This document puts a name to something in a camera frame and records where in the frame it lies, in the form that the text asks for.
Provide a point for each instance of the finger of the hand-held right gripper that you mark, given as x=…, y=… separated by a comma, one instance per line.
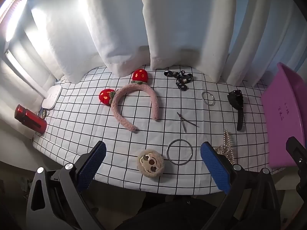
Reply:
x=296, y=151
x=302, y=183

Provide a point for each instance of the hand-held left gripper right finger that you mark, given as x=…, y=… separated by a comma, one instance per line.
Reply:
x=215, y=167

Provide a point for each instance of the pink plastic storage box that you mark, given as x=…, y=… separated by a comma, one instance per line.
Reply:
x=283, y=115

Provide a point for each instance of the large silver bangle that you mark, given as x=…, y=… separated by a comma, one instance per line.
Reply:
x=167, y=152

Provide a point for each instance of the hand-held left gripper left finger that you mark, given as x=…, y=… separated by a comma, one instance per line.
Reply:
x=93, y=165

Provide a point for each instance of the beige plush sloth hair clip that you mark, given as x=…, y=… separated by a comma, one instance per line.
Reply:
x=150, y=163

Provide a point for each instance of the black hair claw clip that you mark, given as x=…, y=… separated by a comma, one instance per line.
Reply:
x=236, y=100

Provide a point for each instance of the black hairpin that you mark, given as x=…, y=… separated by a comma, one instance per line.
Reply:
x=191, y=124
x=182, y=122

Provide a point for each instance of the white curtain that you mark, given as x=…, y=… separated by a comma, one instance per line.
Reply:
x=187, y=24

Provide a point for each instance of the pink plush strawberry headband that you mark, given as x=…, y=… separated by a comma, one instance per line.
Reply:
x=117, y=115

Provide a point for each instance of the red metal bottle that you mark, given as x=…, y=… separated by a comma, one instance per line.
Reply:
x=30, y=119

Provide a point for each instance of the white rectangular device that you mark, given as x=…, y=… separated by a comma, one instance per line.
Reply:
x=51, y=95

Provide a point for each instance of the black grid white tablecloth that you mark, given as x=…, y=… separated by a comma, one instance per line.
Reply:
x=96, y=129

